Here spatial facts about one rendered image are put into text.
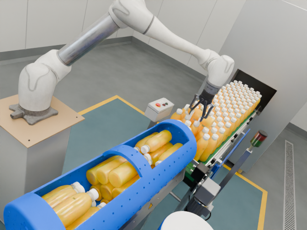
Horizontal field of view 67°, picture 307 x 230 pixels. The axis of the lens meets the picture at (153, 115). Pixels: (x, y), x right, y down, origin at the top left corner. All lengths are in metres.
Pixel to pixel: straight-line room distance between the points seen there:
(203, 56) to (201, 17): 4.19
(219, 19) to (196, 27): 0.52
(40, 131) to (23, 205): 0.59
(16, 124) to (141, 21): 0.80
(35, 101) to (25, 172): 0.41
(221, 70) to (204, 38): 4.29
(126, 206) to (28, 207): 0.32
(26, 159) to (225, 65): 1.15
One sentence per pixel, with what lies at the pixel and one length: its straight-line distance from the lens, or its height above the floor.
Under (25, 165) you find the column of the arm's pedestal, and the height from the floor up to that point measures 0.79.
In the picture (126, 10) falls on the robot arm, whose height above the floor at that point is 1.68.
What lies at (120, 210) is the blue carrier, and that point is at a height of 1.17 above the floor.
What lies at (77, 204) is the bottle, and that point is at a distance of 0.82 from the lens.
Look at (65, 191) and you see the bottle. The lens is 0.90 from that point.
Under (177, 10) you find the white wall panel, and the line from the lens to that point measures 5.77.
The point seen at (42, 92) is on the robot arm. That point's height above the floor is 1.18.
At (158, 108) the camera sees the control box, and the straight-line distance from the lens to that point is 1.60.
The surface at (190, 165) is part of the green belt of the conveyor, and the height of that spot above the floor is 0.90.
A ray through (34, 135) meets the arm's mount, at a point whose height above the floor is 1.01.
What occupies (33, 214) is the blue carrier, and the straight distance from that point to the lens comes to 0.77.
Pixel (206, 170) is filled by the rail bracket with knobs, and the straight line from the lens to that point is 1.47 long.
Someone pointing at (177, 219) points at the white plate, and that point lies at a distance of 1.12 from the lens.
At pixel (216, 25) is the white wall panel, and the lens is 5.49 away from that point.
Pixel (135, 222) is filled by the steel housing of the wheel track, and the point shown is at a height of 0.86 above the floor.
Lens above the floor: 1.89
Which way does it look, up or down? 32 degrees down
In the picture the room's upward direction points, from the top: 23 degrees clockwise
